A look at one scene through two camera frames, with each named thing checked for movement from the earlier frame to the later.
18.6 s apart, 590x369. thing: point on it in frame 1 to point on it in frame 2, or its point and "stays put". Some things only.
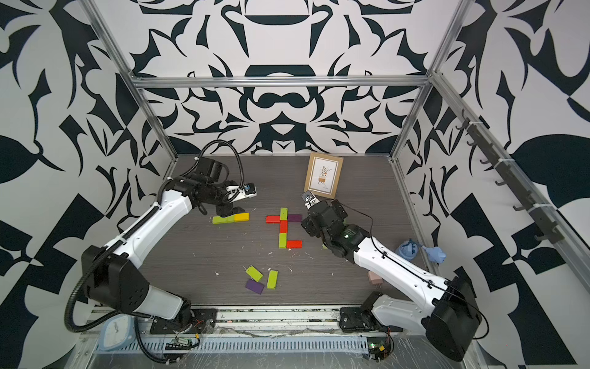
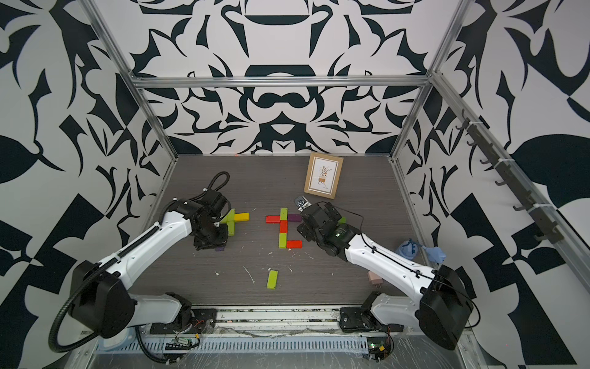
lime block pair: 255,274 to 231,227
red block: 273,219 stays put
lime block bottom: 283,238 stays put
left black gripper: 229,211 to 201,242
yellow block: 242,217 stays put
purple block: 294,217 stays put
